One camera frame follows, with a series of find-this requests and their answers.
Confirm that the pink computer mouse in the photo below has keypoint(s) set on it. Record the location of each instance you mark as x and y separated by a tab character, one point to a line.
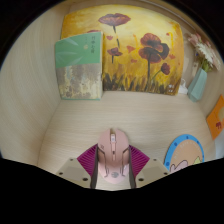
113	156

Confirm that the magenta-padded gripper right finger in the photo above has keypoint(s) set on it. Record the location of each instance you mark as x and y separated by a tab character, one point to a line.
151	170

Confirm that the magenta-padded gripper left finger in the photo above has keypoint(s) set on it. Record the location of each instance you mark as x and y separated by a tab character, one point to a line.
75	170

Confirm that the green covered book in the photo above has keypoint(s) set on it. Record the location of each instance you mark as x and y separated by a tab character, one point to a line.
79	66

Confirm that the yellow poppy flower painting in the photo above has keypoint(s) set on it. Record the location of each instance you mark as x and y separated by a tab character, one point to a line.
140	63

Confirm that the pink and white flower bouquet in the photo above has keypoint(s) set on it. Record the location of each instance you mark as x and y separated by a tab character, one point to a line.
205	53

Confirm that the round cartoon mouse pad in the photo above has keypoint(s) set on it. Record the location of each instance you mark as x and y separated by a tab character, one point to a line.
183	153

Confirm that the pale green faceted vase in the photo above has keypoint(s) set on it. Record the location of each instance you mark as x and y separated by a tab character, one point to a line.
197	85

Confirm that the orange covered book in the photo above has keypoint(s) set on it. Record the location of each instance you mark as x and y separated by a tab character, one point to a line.
216	121

